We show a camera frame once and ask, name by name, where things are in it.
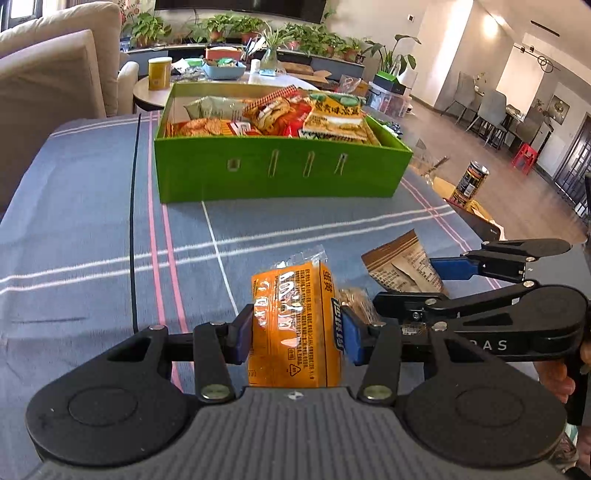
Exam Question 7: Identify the small clear biscuit packet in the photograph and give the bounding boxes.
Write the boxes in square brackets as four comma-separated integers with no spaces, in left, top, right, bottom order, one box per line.
[338,287,382,326]

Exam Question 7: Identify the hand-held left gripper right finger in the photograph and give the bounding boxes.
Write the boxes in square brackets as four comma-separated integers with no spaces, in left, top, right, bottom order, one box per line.
[341,305,495,401]

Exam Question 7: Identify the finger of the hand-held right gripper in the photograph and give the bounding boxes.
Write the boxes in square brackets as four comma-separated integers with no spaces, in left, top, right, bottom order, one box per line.
[430,237,573,283]
[372,279,541,333]

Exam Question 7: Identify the black track light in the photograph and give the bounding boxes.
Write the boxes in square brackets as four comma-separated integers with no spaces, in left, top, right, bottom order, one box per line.
[512,43,561,75]

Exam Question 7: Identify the tall leafy potted plant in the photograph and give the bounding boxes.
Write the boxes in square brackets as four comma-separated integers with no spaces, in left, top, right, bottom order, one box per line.
[362,33,422,77]

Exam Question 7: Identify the round white table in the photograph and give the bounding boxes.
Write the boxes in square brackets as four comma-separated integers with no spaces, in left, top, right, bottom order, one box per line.
[133,69,319,113]

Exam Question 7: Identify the clear biscuit packet red ends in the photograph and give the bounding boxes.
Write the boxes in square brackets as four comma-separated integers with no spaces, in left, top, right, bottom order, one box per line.
[241,85,301,136]

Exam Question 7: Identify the clear storage bin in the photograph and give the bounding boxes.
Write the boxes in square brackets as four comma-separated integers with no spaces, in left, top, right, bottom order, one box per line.
[367,83,414,118]

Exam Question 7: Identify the red strawberry snack packet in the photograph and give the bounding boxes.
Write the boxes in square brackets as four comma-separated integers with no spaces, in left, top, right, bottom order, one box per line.
[281,102,315,138]

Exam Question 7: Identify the orange snack packet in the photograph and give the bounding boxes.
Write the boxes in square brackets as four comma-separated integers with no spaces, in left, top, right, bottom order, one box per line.
[247,247,346,389]

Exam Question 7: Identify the red stool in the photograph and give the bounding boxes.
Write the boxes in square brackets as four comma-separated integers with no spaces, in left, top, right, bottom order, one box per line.
[512,143,539,175]

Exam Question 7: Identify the orange box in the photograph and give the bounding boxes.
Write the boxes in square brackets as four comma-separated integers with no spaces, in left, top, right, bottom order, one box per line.
[205,46,244,63]

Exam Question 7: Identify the brown snack packet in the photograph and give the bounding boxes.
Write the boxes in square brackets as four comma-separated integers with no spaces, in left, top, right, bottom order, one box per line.
[361,230,450,297]

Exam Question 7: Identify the row of potted green plants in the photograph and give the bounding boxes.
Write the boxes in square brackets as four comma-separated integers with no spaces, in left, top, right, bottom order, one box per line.
[121,11,370,63]

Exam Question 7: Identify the framed wall picture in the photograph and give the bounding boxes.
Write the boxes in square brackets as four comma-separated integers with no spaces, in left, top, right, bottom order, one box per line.
[549,95,571,126]

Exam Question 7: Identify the green cardboard box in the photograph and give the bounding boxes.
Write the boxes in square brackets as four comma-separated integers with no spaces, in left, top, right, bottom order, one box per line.
[154,82,414,203]

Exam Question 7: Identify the glass pitcher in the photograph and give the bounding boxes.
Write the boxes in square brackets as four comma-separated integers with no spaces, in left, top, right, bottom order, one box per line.
[409,136,451,185]

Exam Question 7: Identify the red yellow cracker packet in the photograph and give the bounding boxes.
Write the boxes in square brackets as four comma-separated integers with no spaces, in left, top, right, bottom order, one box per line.
[164,117,264,138]

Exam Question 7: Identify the yellow green bean snack packet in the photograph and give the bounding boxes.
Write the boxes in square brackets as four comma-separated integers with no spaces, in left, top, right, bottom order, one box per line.
[299,91,370,141]

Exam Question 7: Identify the person's right hand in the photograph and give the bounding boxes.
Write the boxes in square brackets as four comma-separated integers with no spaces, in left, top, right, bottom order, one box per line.
[536,344,591,404]

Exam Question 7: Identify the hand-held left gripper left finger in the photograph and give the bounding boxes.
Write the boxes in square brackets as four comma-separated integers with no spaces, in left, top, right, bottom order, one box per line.
[106,302,254,401]

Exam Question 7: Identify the glass vase with plant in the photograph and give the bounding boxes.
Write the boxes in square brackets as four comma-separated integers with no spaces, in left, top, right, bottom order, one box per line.
[259,23,296,72]

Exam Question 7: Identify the open cardboard box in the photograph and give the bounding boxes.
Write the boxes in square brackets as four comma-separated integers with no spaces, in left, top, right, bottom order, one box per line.
[281,60,333,89]

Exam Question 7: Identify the beige recliner sofa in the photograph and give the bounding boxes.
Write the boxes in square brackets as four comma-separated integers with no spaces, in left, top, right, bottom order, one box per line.
[0,0,140,217]

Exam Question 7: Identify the wall-mounted television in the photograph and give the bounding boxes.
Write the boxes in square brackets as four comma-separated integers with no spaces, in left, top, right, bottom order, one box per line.
[154,0,328,25]

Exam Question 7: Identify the blue tray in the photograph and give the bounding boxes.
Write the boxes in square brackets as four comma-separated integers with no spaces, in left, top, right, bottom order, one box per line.
[202,60,247,81]

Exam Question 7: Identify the green and black box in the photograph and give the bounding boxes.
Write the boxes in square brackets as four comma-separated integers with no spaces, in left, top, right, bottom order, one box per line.
[372,71,407,93]

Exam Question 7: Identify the green white snack packet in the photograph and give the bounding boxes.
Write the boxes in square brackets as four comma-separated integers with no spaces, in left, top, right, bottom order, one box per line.
[184,95,250,124]

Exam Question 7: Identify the yellow can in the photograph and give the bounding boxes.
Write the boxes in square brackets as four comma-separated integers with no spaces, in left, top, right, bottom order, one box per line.
[148,57,173,91]

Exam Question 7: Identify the can with dark label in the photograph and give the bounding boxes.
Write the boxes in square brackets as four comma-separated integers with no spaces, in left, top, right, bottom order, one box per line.
[449,161,491,207]

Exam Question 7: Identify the grey dining chair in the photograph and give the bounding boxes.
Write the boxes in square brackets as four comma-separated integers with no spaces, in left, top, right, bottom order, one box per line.
[466,90,509,148]
[515,108,552,153]
[441,71,478,125]

